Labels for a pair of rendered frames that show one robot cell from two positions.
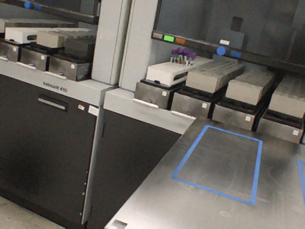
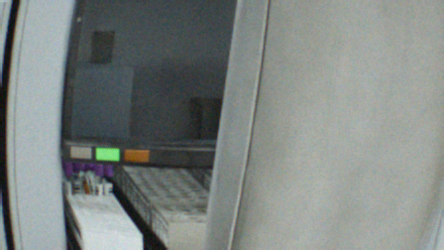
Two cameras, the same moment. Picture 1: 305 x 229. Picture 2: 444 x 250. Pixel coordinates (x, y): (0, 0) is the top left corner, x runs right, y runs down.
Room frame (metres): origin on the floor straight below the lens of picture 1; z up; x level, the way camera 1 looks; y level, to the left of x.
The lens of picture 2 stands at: (-0.01, 0.79, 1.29)
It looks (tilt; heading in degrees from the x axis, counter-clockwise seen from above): 10 degrees down; 323
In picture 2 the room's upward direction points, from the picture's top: 4 degrees clockwise
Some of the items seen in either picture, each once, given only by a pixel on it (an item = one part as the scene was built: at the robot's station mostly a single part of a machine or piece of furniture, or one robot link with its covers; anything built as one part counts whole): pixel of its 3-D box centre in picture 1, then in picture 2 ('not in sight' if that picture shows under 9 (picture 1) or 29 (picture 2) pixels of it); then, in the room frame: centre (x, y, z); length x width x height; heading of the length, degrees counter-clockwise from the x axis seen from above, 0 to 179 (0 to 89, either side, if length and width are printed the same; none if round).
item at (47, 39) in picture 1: (48, 40); not in sight; (1.54, 0.50, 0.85); 0.12 x 0.02 x 0.06; 70
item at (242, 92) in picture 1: (242, 93); not in sight; (1.23, -0.30, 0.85); 0.12 x 0.02 x 0.06; 68
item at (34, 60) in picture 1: (78, 53); not in sight; (1.76, 0.42, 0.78); 0.73 x 0.14 x 0.09; 159
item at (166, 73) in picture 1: (172, 73); (97, 224); (1.44, -0.05, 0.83); 0.30 x 0.10 x 0.06; 159
